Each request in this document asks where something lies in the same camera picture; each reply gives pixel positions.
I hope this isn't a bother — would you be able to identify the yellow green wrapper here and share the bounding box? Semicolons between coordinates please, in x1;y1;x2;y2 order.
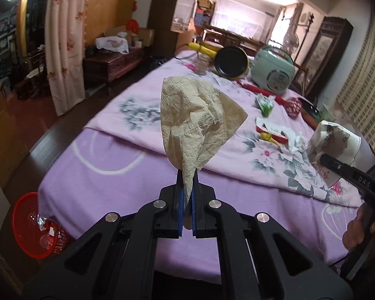
259;132;281;147

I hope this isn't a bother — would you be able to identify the white tissue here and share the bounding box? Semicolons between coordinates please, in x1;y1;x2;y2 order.
284;130;307;156

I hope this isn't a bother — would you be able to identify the white red small carton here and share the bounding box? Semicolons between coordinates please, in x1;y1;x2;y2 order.
255;117;296;144

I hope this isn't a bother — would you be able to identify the beige paper napkin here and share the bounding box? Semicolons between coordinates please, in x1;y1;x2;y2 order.
160;76;248;200

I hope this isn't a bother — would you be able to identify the red plastic trash basket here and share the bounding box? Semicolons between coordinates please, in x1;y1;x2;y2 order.
11;192;73;260

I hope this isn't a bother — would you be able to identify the right hand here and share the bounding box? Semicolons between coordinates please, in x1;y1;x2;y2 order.
342;203;375;251

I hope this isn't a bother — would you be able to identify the pink floral tablecloth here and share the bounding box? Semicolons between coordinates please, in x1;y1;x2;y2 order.
38;59;361;264

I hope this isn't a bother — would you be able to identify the mint green rice cooker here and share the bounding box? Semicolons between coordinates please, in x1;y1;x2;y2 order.
250;45;295;95

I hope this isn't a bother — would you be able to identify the dark wooden side cabinet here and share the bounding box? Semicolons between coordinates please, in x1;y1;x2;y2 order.
82;47;144;90

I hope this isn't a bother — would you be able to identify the yellow small frying pan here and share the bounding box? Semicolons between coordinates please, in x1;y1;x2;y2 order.
187;43;249;79

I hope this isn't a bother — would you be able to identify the clear glass jar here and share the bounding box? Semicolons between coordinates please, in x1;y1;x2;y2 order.
193;53;211;76

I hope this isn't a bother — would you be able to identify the white plastic bag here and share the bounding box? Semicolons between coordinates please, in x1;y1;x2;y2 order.
95;36;129;54

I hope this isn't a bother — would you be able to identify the wooden chair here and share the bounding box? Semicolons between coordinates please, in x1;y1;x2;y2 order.
200;24;266;56

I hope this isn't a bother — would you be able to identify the glass display cabinet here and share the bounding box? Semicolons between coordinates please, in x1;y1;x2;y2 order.
147;0;197;60

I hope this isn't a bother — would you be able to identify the floral pink curtain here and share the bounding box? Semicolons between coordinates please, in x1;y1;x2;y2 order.
44;0;87;116

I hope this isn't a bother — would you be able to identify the dark framed wall panel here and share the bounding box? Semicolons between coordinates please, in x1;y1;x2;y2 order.
290;17;354;102

